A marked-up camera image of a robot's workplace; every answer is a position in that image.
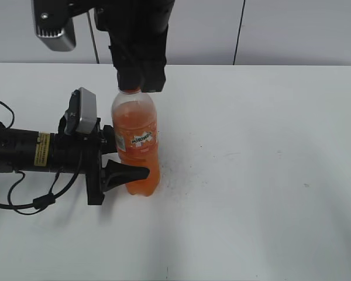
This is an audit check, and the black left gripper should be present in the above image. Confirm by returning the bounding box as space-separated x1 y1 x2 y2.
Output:
48 117 150 205

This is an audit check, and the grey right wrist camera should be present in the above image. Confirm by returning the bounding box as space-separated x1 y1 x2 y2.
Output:
32 0 91 52

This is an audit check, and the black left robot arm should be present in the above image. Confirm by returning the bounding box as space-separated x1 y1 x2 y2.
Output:
0 118 150 205

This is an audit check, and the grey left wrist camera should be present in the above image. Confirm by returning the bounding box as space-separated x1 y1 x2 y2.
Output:
64 87 98 135

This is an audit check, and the orange Mirinda soda bottle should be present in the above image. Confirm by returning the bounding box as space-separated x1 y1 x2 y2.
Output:
111 88 160 196

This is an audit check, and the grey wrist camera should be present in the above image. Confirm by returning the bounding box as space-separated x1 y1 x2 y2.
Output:
64 87 98 135
32 0 91 52

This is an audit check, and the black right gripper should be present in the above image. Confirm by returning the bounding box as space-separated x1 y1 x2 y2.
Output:
94 1 175 93

